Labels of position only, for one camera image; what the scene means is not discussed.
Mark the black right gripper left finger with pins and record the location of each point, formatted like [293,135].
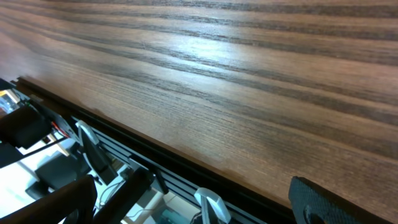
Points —
[78,196]

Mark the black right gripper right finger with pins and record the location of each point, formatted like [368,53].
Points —
[312,204]

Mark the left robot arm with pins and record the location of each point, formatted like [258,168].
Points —
[23,127]

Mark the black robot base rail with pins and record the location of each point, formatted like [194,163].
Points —
[172,171]

